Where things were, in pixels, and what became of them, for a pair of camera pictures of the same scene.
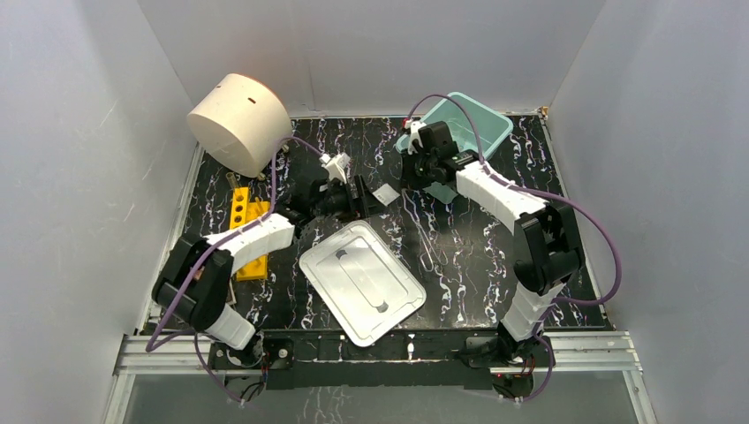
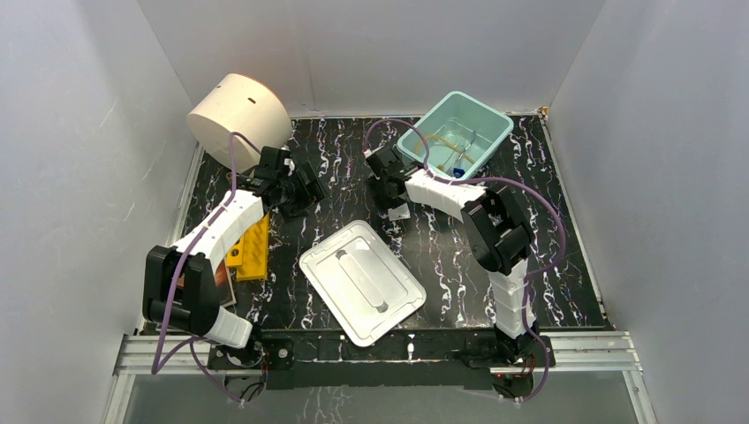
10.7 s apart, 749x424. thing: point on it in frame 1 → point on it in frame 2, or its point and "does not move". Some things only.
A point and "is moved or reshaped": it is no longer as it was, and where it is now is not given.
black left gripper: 359,194 → 307,184
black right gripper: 407,178 → 374,187
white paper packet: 386,193 is moved or reshaped
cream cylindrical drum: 239,124 does not move
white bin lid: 363,283 does not move
